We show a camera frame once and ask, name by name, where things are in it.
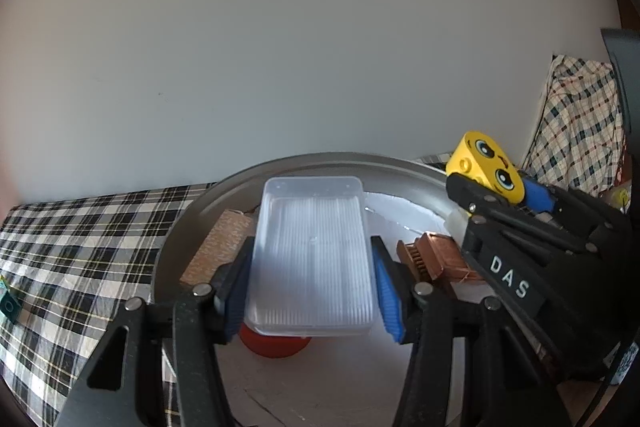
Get clear plastic box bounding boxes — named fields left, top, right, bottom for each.
left=243, top=175, right=379, bottom=338

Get dark brown ribbed box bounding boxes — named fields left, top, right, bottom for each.
left=396, top=231, right=487, bottom=294

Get plaid cloth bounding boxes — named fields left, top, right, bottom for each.
left=520, top=53, right=629, bottom=204

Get red round tin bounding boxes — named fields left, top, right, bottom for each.
left=238, top=323, right=312, bottom=361

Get large blue round tin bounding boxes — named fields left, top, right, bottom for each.
left=150, top=151, right=493, bottom=427

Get black cable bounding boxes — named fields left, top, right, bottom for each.
left=582, top=339, right=640, bottom=427

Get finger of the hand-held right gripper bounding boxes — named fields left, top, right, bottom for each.
left=521, top=178, right=628, bottom=228
left=446, top=173, right=547, bottom=319

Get yellow face toy block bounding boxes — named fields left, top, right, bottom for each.
left=445, top=131, right=529, bottom=206

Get teal printed toy block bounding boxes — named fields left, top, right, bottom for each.
left=0, top=274, right=23, bottom=324

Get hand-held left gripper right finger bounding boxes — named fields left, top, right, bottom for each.
left=367, top=234, right=572, bottom=427

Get light brown cork block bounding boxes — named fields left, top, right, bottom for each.
left=180, top=208, right=259, bottom=289

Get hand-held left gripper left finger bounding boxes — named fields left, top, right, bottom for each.
left=54, top=236, right=256, bottom=427

